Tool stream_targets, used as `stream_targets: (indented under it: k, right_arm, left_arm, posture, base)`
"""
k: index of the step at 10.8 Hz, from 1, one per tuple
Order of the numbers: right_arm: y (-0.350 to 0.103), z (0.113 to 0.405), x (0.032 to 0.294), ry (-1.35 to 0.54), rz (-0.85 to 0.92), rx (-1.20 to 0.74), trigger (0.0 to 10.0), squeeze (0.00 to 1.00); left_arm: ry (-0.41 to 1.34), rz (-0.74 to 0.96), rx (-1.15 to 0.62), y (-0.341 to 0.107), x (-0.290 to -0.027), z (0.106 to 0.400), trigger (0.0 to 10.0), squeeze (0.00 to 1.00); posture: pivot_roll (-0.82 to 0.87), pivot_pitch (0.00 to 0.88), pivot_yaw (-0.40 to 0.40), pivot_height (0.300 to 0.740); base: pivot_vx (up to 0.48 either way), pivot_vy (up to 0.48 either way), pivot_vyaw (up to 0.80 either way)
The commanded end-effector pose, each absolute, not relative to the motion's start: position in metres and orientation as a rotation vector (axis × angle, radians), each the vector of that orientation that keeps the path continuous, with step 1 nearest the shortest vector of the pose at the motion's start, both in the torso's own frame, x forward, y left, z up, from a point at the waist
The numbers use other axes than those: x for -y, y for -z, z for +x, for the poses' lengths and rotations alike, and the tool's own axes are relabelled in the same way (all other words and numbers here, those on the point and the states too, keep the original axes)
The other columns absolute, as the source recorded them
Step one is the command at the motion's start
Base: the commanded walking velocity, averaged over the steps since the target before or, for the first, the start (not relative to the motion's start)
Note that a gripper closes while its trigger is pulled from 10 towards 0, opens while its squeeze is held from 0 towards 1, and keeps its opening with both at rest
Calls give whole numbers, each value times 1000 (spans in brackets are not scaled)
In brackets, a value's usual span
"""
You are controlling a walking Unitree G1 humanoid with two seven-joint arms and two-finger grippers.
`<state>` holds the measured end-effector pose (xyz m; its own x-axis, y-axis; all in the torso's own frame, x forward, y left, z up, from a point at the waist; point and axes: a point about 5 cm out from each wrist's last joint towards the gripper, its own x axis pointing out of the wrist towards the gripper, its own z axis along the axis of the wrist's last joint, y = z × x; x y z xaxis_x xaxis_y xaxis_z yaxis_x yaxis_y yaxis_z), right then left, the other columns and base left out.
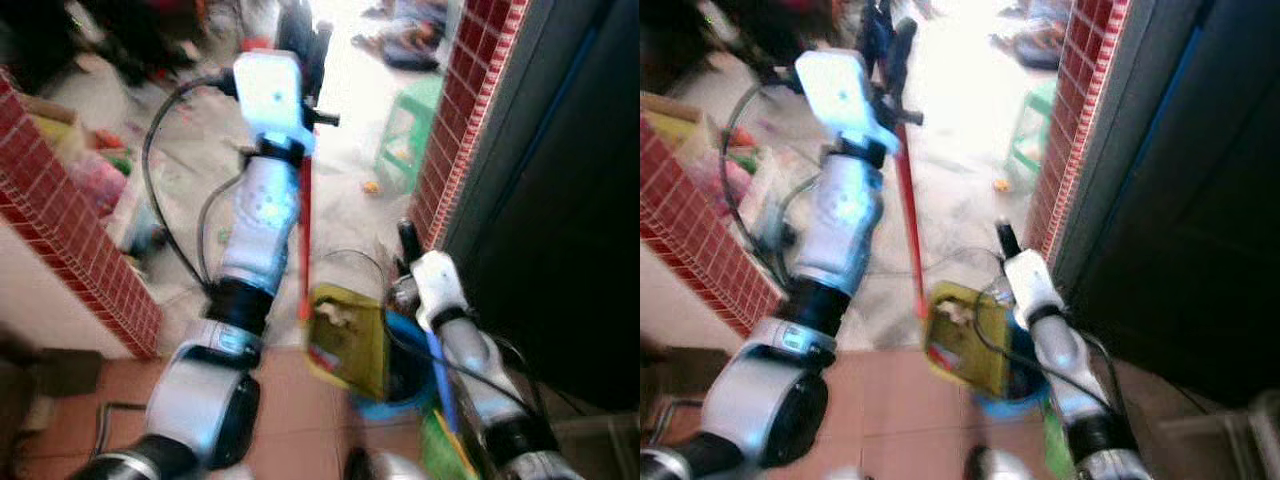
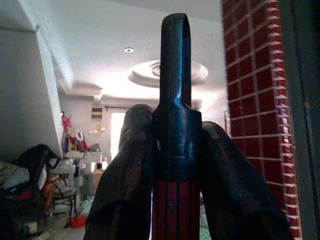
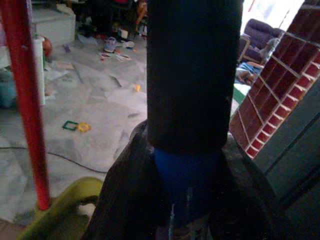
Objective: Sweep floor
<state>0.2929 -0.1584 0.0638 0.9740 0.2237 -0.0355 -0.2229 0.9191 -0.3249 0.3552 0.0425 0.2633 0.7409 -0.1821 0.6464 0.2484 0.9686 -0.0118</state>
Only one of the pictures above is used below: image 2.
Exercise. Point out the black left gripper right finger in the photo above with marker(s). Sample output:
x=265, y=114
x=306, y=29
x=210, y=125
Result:
x=232, y=187

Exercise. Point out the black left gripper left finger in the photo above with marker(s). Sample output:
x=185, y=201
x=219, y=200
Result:
x=125, y=175

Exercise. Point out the bright window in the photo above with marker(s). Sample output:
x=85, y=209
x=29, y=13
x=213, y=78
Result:
x=117, y=135

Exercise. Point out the white plastic bag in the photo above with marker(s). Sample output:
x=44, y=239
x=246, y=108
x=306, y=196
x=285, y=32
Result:
x=85, y=206

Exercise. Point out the colourful hanging clothes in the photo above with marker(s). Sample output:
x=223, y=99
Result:
x=76, y=142

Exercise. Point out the red plastic bag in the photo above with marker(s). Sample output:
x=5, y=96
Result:
x=78, y=221

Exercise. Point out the brown bag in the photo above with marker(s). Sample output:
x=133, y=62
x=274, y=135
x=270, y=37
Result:
x=49, y=191

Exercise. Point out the pink star decoration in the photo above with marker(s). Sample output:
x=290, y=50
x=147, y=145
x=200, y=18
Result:
x=67, y=120

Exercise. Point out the black hanging garment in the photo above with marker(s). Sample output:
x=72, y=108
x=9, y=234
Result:
x=37, y=160

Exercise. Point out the round plaster ceiling medallion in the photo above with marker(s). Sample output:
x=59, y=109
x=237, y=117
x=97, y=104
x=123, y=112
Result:
x=145, y=73

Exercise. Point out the red tiled pillar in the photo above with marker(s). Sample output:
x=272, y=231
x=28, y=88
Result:
x=250, y=75

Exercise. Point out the recessed ceiling light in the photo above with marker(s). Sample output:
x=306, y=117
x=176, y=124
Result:
x=128, y=50

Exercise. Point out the metal frame chair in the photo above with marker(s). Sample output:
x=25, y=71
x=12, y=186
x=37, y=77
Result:
x=63, y=193

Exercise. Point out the small wall shelf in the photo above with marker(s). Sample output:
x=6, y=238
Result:
x=97, y=112

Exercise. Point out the dark door frame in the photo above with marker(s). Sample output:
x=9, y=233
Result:
x=307, y=112

